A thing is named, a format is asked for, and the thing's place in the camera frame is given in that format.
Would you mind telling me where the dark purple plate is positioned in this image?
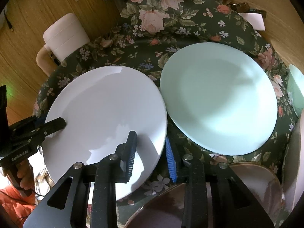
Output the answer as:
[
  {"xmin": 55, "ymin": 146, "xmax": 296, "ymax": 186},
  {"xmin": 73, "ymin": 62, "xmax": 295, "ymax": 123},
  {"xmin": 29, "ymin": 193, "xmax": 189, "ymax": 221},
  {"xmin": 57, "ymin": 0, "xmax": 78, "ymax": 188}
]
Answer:
[{"xmin": 123, "ymin": 162, "xmax": 284, "ymax": 228}]

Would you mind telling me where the white plate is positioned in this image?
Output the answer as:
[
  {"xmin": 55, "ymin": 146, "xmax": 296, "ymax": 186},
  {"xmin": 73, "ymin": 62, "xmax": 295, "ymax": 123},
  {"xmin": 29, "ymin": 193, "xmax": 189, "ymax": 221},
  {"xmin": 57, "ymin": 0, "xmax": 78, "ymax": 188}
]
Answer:
[{"xmin": 42, "ymin": 66, "xmax": 167, "ymax": 199}]

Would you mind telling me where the mint green plate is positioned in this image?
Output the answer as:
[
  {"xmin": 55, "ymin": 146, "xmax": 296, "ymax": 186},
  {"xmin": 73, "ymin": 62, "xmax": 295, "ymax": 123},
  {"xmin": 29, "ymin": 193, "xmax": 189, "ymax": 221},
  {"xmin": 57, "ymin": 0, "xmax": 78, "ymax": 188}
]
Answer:
[{"xmin": 160, "ymin": 42, "xmax": 277, "ymax": 155}]

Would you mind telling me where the left hand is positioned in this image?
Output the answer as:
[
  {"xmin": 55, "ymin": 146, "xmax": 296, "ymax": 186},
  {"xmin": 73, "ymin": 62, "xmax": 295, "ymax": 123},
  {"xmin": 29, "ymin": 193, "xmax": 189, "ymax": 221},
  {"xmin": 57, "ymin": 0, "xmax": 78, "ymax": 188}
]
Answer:
[{"xmin": 1, "ymin": 158, "xmax": 35, "ymax": 193}]

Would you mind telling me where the orange left sleeve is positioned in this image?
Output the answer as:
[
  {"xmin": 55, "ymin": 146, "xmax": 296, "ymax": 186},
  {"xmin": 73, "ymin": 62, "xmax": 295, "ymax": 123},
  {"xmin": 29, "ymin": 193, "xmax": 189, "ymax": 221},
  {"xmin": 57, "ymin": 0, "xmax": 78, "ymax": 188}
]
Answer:
[{"xmin": 1, "ymin": 185, "xmax": 36, "ymax": 227}]

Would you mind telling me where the pink bowl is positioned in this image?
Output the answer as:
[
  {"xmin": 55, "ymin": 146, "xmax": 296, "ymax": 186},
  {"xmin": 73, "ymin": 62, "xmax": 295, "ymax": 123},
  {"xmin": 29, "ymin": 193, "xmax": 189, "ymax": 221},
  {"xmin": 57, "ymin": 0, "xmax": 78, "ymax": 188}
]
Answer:
[{"xmin": 282, "ymin": 115, "xmax": 303, "ymax": 213}]

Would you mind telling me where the white mug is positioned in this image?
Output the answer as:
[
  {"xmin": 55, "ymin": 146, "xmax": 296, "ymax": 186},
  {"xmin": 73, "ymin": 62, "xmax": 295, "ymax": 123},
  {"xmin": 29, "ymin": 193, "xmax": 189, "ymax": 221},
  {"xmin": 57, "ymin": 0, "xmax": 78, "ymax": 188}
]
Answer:
[{"xmin": 36, "ymin": 13, "xmax": 90, "ymax": 77}]

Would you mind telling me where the mint green bowl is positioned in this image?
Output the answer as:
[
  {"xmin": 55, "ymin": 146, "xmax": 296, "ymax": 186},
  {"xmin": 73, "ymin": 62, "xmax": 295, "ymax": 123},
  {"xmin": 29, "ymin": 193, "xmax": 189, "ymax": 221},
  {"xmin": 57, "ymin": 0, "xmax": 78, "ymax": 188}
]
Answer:
[{"xmin": 287, "ymin": 64, "xmax": 304, "ymax": 117}]

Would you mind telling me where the small white box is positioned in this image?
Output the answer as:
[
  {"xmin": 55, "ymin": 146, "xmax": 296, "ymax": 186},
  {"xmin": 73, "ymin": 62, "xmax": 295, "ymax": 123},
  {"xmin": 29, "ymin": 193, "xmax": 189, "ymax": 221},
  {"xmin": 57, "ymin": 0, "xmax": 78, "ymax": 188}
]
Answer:
[{"xmin": 239, "ymin": 13, "xmax": 265, "ymax": 31}]

